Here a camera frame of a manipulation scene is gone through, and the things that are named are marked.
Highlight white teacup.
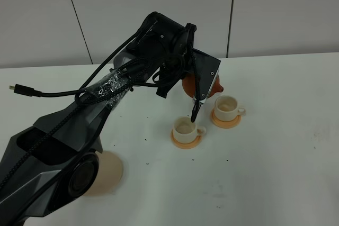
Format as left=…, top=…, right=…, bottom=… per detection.
left=214, top=96, right=246, bottom=122
left=172, top=116, right=206, bottom=144

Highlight near white teacup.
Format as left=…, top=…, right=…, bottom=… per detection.
left=172, top=116, right=206, bottom=144

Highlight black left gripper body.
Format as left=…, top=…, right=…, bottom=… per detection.
left=156, top=49, right=221, bottom=98

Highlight far white teacup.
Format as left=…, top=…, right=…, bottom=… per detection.
left=214, top=96, right=246, bottom=122

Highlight beige round teapot saucer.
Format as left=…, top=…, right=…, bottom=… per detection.
left=83, top=150, right=123, bottom=197

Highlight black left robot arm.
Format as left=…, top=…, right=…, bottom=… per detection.
left=1, top=12, right=220, bottom=225

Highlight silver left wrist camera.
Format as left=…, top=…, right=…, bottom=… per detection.
left=190, top=68, right=224, bottom=104

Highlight brown clay teapot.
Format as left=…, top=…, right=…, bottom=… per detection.
left=182, top=74, right=224, bottom=98

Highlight far orange coaster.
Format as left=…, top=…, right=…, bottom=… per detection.
left=210, top=110, right=242, bottom=129

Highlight orange coaster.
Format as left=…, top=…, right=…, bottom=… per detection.
left=210, top=110, right=242, bottom=129
left=171, top=131, right=202, bottom=149

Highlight near orange coaster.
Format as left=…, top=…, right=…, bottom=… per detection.
left=171, top=131, right=202, bottom=149

